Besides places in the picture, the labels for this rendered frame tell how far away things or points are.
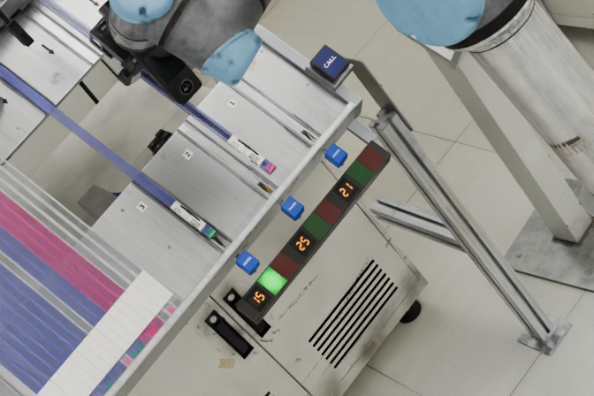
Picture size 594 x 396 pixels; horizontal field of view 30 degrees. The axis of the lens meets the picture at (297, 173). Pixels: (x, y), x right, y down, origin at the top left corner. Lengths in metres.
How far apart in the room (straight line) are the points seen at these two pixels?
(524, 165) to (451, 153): 0.58
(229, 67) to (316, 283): 0.93
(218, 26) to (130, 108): 1.13
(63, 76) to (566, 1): 1.33
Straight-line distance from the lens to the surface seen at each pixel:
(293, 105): 1.77
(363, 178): 1.74
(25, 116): 1.82
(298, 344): 2.23
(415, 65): 3.09
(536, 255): 2.38
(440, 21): 1.07
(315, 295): 2.22
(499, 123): 2.11
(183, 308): 1.66
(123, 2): 1.34
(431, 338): 2.40
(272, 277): 1.70
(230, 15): 1.37
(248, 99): 1.78
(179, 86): 1.54
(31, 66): 1.85
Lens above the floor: 1.66
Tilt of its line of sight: 33 degrees down
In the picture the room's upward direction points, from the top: 41 degrees counter-clockwise
